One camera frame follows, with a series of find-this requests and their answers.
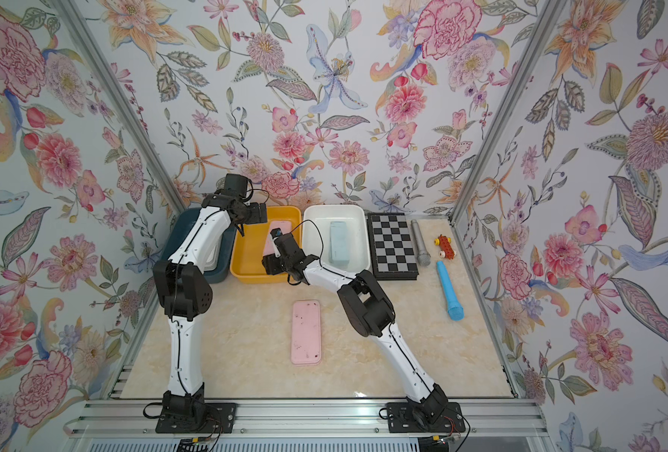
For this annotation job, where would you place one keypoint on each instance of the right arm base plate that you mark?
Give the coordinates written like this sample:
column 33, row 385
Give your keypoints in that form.
column 407, row 417

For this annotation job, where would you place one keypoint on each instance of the pink pencil case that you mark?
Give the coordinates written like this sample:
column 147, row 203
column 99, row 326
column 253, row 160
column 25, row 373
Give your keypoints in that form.
column 306, row 345
column 284, row 227

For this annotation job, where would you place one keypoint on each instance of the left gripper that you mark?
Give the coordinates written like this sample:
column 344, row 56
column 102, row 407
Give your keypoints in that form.
column 255, row 215

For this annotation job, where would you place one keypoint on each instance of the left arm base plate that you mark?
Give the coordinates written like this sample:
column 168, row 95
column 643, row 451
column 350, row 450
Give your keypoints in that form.
column 201, row 418

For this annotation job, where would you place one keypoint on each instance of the light blue pencil case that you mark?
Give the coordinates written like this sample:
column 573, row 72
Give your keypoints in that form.
column 339, row 254

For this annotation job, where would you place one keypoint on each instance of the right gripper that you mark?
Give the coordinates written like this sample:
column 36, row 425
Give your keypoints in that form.
column 271, row 265

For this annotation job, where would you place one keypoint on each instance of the aluminium front rail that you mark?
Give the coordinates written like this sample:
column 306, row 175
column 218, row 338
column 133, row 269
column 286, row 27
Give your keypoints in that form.
column 308, row 418

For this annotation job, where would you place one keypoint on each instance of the white storage box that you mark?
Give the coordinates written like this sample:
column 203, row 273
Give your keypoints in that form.
column 315, row 236

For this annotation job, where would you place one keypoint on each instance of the yellow storage box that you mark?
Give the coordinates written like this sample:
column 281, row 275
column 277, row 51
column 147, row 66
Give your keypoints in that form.
column 246, row 262

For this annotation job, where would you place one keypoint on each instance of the aluminium corner post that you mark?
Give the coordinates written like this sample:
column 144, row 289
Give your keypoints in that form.
column 541, row 30
column 81, row 34

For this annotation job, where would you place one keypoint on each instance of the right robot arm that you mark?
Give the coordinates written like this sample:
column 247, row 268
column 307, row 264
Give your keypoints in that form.
column 371, row 314

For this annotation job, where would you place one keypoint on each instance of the red toy brick car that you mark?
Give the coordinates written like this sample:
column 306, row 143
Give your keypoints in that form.
column 446, row 250

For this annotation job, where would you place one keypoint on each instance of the white pencil case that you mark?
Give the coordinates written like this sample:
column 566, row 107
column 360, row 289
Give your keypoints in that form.
column 218, row 254

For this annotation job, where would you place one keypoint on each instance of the left aluminium corner post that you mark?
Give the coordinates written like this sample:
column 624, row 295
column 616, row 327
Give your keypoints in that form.
column 81, row 34

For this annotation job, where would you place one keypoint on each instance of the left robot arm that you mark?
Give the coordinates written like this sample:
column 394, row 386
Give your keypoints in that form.
column 186, row 295

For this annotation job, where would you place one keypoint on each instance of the dark teal storage box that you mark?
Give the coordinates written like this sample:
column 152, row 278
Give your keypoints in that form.
column 216, row 270

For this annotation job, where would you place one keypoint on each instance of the right aluminium corner post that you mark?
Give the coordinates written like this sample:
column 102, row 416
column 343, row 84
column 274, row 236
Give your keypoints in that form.
column 541, row 30

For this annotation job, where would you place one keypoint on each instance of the black silver chessboard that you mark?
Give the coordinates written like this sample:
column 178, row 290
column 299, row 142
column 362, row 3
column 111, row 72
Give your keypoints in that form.
column 393, row 256

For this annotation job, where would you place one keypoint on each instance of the silver toy microphone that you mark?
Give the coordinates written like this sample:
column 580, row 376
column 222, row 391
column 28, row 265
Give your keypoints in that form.
column 422, row 254

